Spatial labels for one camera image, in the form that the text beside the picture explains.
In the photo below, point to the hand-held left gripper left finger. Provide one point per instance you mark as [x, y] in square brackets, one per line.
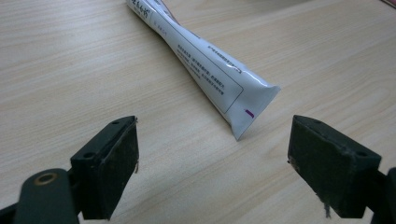
[106, 168]

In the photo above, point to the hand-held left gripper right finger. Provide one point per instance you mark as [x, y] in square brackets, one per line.
[330, 168]

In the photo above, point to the white and purple toothpaste tube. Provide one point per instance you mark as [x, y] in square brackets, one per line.
[205, 67]

